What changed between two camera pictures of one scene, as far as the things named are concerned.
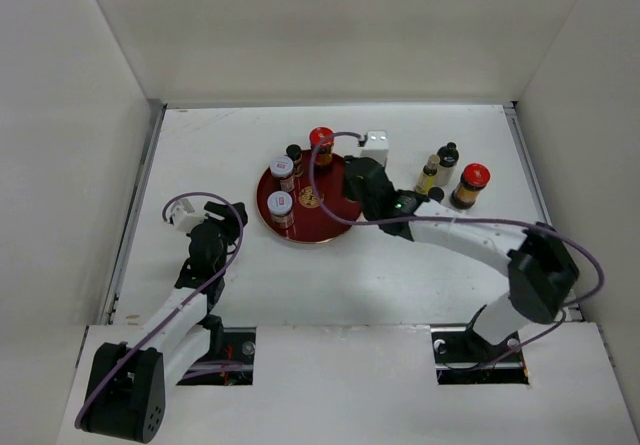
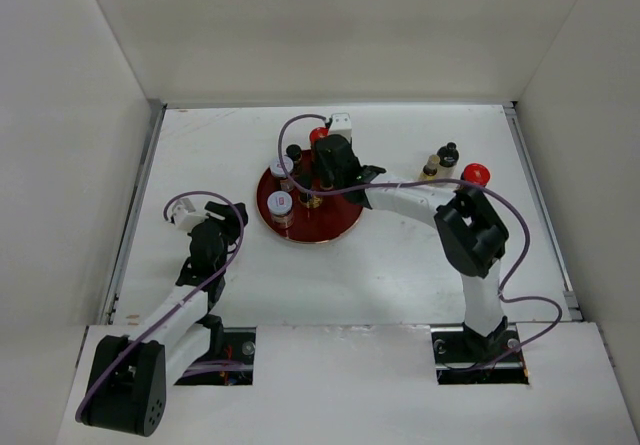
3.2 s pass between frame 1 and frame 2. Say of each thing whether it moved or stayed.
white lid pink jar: stayed
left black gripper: stayed
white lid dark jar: stayed
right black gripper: moved
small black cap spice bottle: stayed
